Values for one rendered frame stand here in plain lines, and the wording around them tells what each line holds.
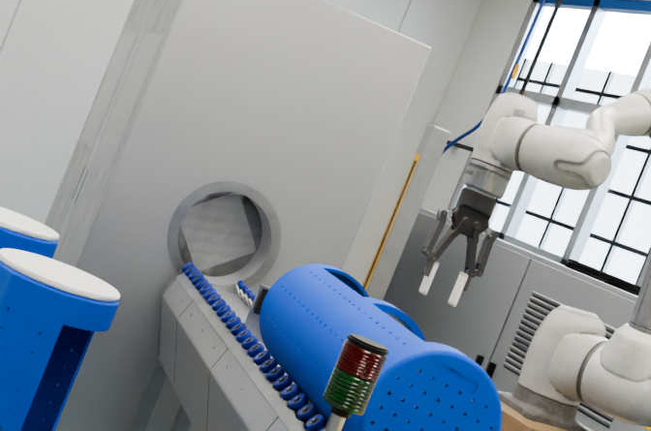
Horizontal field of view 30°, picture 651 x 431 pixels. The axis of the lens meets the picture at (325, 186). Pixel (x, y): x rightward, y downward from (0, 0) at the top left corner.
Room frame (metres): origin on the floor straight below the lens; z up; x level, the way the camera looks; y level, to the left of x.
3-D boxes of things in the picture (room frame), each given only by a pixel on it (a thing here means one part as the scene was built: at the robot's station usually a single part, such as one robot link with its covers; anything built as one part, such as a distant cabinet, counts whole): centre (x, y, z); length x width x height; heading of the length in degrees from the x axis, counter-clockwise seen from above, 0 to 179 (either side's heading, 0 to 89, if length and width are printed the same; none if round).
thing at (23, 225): (3.11, 0.73, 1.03); 0.28 x 0.28 x 0.01
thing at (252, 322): (3.45, 0.02, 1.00); 0.10 x 0.04 x 0.15; 107
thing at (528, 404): (2.92, -0.67, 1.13); 0.22 x 0.18 x 0.06; 21
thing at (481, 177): (2.46, -0.30, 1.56); 0.09 x 0.09 x 0.06
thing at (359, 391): (1.71, -0.14, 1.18); 0.06 x 0.06 x 0.05
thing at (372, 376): (1.71, -0.14, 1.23); 0.06 x 0.06 x 0.04
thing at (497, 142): (2.45, -0.31, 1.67); 0.13 x 0.11 x 0.16; 47
